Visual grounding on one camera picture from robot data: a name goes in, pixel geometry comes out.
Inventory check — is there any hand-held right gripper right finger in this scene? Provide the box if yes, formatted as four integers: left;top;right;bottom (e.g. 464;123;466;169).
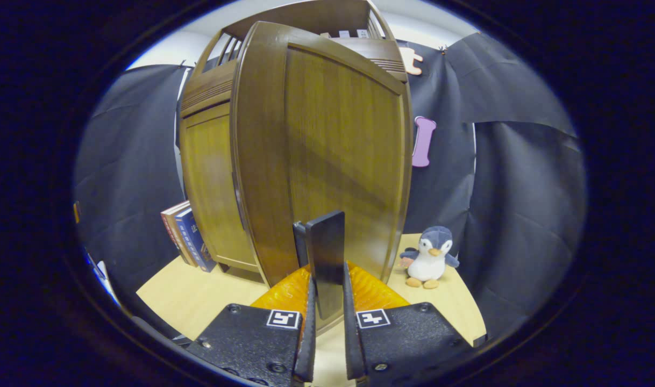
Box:
341;261;474;387

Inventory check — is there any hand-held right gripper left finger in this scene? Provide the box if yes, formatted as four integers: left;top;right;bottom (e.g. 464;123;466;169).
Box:
185;263;317;387

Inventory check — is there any black door handle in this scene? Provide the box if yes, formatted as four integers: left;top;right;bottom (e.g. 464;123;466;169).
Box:
232;171;249;233
293;210;346;321

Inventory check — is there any wooden shoe cabinet door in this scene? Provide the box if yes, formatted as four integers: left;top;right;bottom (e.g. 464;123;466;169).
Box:
180;102;259;273
231;21;415;289

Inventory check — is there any wooden double-door shoe cabinet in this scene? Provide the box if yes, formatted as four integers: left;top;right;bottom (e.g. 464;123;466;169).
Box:
177;0;415;289

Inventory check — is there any penguin plush toy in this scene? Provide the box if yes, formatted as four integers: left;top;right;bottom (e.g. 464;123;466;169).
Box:
400;226;461;290

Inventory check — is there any blue book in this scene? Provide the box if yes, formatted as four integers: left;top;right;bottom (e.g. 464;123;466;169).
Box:
175;207;217;274

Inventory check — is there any brown book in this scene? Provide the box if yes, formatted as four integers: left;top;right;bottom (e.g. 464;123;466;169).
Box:
168;204;202;268

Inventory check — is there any red book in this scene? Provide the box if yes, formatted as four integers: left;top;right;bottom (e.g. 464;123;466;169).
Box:
160;200;196;267

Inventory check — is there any black backdrop cloth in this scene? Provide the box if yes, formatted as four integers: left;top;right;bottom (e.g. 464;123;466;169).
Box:
73;32;587;340

